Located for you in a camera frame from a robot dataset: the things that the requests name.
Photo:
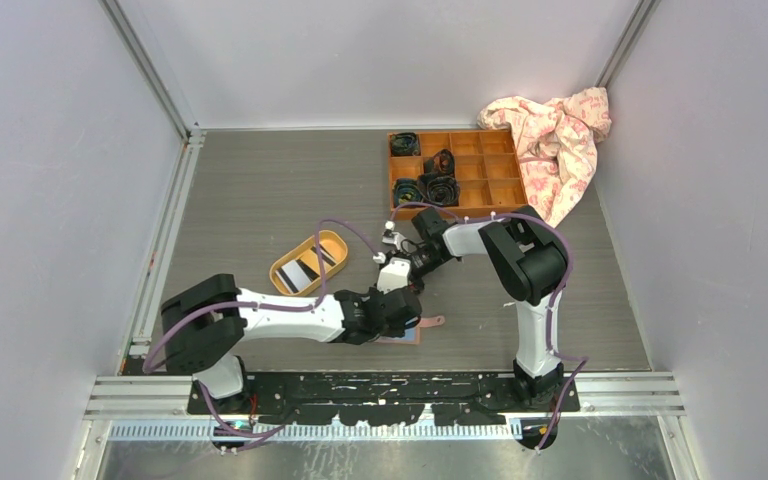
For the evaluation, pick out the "rolled dark tie bottom-middle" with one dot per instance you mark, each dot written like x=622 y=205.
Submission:
x=440 y=190

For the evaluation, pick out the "wooden compartment organizer box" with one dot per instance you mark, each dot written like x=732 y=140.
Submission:
x=486 y=169

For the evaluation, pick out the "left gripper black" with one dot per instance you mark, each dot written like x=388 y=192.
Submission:
x=392 y=331

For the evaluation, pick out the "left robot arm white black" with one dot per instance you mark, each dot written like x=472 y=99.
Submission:
x=201 y=326

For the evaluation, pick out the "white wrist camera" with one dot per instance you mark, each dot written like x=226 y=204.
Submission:
x=392 y=238
x=394 y=275

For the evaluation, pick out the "pink floral crumpled cloth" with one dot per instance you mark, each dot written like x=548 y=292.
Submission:
x=555 y=143

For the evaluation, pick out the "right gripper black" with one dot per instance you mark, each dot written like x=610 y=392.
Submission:
x=415 y=281

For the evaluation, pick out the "rolled dark tie bottom-left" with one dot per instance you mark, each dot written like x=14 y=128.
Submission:
x=407 y=191

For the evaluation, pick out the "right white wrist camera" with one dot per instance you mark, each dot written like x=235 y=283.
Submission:
x=392 y=238

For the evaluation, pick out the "brown leather card holder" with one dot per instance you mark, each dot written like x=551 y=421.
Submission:
x=412 y=336

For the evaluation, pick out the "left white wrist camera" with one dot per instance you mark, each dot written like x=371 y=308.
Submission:
x=394 y=275

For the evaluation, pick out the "yellow oval card tray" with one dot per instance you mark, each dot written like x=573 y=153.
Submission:
x=308 y=252

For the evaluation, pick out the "rolled dark tie middle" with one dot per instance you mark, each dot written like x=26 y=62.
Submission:
x=441 y=163

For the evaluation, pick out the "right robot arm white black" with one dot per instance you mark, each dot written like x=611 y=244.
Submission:
x=532 y=263

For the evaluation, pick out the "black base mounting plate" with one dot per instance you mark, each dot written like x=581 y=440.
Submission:
x=385 y=398

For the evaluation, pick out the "aluminium frame rail front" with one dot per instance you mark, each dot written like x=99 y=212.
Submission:
x=172 y=407

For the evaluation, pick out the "rolled dark tie top-left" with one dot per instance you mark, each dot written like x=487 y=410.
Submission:
x=404 y=144

